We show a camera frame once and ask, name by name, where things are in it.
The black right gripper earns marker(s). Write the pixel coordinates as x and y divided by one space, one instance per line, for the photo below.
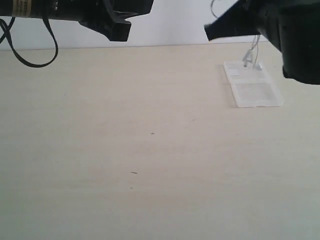
291 26

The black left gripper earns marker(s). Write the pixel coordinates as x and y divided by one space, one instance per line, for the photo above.
107 17

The white wired earphones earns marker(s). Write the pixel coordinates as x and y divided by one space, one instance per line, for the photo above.
252 54

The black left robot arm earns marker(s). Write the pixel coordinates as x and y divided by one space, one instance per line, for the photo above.
17 8

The clear plastic storage case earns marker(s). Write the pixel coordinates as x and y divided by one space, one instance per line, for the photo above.
252 86

